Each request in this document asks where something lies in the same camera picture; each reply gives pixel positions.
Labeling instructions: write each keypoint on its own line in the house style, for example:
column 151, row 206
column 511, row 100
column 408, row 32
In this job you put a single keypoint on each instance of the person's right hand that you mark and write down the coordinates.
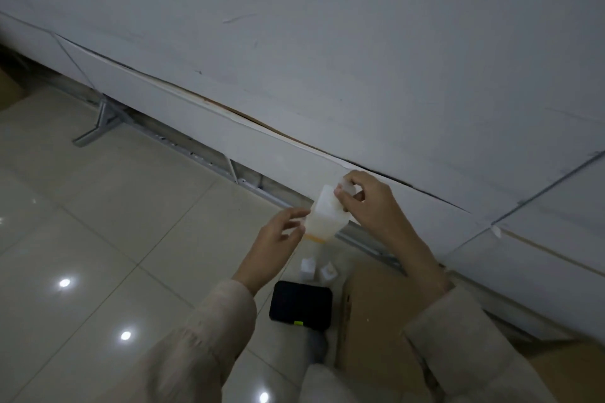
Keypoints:
column 383, row 218

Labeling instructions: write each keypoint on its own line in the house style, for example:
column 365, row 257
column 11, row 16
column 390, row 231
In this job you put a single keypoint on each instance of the person's left hand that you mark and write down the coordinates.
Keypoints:
column 269, row 251

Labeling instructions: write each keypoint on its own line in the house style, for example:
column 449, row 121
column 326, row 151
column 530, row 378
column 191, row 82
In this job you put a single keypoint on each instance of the white pump bottle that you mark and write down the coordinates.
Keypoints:
column 329, row 272
column 308, row 268

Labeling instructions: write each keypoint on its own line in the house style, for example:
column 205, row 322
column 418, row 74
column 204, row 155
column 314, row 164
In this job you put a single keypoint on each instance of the white capped bottle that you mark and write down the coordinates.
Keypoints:
column 326, row 218

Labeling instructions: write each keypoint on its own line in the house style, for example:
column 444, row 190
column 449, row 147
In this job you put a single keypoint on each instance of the black zip case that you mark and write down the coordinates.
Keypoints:
column 300, row 303

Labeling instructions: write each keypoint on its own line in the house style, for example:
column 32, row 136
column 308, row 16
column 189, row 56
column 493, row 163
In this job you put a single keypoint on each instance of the tall printed cardboard box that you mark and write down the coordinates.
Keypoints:
column 373, row 322

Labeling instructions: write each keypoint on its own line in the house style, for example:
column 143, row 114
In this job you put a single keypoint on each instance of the person's right forearm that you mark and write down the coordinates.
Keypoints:
column 463, row 346

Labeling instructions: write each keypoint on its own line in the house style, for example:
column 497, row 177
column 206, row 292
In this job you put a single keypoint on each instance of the person's left forearm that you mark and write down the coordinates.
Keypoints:
column 189, row 350

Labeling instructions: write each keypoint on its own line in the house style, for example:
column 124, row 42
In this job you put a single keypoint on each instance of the person's right grey sock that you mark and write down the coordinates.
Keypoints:
column 317, row 346

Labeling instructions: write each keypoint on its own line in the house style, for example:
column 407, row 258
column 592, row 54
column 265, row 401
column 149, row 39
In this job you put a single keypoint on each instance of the person's light trousers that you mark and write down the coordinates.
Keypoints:
column 340, row 388

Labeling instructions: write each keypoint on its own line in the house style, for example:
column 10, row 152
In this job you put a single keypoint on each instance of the white joint clip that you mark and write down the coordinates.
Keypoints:
column 496, row 231

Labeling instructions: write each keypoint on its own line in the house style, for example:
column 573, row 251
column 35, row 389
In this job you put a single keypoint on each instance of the metal support bracket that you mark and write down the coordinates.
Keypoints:
column 101, row 121

